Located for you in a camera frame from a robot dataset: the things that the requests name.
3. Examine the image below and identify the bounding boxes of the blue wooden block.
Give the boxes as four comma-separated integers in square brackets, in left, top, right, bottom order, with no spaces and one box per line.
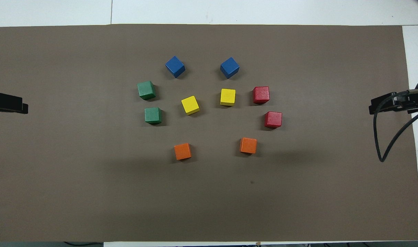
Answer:
[165,56,186,78]
[220,57,240,79]

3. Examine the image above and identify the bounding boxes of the green wooden block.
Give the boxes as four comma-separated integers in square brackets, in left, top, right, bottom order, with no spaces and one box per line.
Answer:
[137,81,157,101]
[144,107,163,125]

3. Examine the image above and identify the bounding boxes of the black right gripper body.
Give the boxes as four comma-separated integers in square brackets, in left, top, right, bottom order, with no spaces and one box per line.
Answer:
[403,93,418,114]

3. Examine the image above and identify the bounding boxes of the red wooden block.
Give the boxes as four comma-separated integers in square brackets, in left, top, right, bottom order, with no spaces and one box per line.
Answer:
[253,86,270,104]
[264,111,282,129]

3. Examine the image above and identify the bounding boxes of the brown table mat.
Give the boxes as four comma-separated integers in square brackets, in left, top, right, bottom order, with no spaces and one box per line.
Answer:
[0,24,418,242]

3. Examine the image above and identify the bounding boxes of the black cable at table edge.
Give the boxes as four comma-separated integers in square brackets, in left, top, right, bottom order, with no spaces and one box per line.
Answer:
[63,241,104,247]

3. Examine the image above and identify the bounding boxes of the yellow wooden block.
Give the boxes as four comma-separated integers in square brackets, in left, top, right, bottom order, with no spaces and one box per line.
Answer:
[181,95,200,115]
[220,89,236,106]

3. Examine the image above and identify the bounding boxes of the orange wooden block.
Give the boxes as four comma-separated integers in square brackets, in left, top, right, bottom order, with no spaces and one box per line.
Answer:
[240,137,257,154]
[174,143,192,161]

